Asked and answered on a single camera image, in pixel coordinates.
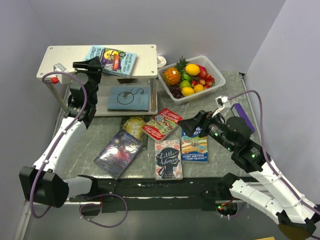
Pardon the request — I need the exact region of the red 13-Storey Treehouse book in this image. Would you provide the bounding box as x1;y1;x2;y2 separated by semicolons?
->
141;108;183;142

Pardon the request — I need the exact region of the dark grapes bunch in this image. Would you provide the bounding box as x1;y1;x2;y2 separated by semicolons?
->
168;84;184;99

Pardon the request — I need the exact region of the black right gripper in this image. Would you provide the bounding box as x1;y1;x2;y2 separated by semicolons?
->
177;108;236;152

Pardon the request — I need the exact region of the red strawberries pile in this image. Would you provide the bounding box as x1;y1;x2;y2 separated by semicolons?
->
191;65;215;90

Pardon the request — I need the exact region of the blue 91-Storey Treehouse book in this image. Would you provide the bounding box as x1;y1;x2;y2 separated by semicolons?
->
181;127;209;164

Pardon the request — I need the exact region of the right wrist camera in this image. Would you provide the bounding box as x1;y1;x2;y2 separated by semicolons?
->
215;96;231;108

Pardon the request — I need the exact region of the white plastic basket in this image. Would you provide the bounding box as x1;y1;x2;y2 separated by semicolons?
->
158;55;226;105

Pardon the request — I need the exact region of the Robinson Crusoe book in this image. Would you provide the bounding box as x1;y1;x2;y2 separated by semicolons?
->
93;129;144;180

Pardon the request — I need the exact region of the green lime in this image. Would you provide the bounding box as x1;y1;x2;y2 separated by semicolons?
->
179;80;192;90

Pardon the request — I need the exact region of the Little Women book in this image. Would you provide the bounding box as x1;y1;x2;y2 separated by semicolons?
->
155;139;183;181

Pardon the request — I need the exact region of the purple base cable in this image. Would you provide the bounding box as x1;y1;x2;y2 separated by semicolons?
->
79;193;129;229

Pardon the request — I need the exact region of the purple box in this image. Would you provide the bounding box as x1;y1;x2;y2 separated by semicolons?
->
231;103;256;134

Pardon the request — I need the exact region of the light blue 143-Storey Treehouse book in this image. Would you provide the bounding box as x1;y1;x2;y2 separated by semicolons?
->
84;45;137;78

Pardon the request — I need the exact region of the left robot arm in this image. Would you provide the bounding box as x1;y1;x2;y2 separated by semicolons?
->
19;57;103;208

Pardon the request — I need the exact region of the yellow lemon front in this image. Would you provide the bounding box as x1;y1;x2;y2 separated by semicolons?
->
181;87;195;97

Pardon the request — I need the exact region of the toy pineapple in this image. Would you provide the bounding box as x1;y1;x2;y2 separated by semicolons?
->
163;56;189;86

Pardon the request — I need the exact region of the yellow lemon top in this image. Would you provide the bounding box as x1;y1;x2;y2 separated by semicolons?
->
185;63;201;76

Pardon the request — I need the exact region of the Alice in Wonderland book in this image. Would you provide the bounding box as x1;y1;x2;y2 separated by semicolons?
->
120;115;150;150

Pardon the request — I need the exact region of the white two-tier shelf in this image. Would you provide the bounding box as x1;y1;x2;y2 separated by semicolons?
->
36;44;158;118

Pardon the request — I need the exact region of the light blue book with swan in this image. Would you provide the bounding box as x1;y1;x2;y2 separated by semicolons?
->
107;86;150;112

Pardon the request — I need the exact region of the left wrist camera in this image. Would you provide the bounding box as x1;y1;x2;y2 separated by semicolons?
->
53;63;68;74

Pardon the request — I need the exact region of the yellow lemon small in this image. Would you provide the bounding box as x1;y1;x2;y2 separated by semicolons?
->
193;84;204;93

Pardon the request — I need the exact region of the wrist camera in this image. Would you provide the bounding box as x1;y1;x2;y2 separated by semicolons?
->
215;96;231;108
53;63;68;74

